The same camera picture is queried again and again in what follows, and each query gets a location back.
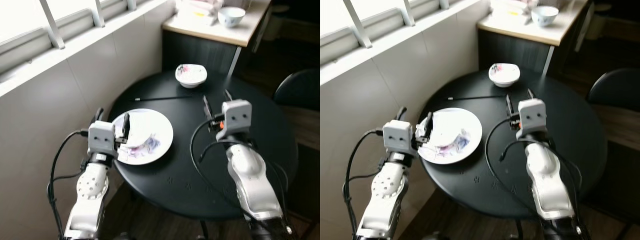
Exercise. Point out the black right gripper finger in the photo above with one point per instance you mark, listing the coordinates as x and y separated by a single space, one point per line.
510 107
531 93
228 95
207 107

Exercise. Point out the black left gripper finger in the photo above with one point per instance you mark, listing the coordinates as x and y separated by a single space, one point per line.
126 126
98 115
402 114
427 127

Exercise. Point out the white floral plate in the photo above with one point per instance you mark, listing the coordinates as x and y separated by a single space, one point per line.
155 145
465 145

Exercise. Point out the black chopstick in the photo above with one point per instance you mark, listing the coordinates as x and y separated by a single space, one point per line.
475 97
165 98

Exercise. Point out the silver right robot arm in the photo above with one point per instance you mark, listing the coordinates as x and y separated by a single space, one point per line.
247 170
545 170

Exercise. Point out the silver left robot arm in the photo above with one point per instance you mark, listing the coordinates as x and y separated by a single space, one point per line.
92 185
385 187

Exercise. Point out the small white floral bowl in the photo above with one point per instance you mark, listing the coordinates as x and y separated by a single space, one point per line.
504 76
191 77

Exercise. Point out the black round table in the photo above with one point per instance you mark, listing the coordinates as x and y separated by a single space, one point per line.
500 190
200 170

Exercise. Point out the black chair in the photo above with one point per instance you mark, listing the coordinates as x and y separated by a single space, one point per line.
617 89
300 90

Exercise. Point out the white blue patterned bowl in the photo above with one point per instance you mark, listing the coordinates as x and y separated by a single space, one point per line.
545 16
231 17

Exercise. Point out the white plastic bag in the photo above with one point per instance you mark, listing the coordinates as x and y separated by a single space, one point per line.
197 11
512 10

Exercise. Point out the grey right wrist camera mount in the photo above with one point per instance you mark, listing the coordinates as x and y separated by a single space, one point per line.
236 117
532 115

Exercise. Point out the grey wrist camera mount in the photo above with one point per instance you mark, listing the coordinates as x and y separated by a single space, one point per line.
101 137
236 117
532 115
397 136

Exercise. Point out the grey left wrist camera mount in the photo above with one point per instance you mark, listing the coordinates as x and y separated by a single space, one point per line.
101 137
397 136

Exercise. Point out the white window frame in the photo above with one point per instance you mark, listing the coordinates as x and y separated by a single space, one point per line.
400 39
100 37

